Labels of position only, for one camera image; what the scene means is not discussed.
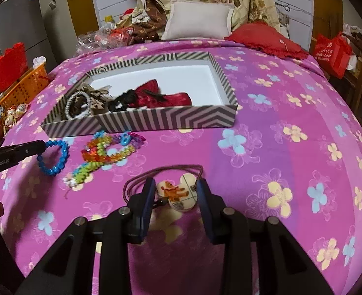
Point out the leopard print bow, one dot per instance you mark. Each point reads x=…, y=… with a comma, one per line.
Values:
x=98, y=98

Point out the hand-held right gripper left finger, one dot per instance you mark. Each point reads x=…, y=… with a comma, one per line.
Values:
x=145, y=209

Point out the red shopping bag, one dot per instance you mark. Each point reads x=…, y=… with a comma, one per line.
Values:
x=331, y=53

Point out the grey refrigerator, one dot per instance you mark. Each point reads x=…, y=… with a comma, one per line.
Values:
x=24, y=21

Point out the wooden chair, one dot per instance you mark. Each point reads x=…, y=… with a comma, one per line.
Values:
x=360, y=76

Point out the brown patterned quilt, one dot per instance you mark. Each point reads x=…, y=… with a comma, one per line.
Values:
x=148, y=21

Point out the black scrunchie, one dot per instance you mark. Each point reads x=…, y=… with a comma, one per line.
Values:
x=122, y=100

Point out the red ruffled pillow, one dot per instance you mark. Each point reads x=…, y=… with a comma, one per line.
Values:
x=267, y=41

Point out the red satin bow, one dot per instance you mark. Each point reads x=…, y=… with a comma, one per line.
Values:
x=168, y=98

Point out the red cardboard box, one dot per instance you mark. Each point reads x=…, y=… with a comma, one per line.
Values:
x=9, y=64

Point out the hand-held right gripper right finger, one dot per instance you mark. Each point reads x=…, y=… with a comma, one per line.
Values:
x=207, y=212

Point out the orange plastic basket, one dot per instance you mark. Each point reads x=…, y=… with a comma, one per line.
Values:
x=23, y=89

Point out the chevron striped cardboard box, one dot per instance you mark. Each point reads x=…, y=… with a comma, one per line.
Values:
x=168, y=119

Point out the gold ornaments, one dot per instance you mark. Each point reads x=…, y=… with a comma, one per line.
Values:
x=13, y=115

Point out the beige pillow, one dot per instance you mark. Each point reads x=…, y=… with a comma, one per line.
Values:
x=196, y=21

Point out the clear plastic bags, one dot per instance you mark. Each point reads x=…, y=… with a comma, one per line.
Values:
x=98, y=40

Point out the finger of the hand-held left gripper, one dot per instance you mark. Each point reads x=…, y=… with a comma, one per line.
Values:
x=30, y=149

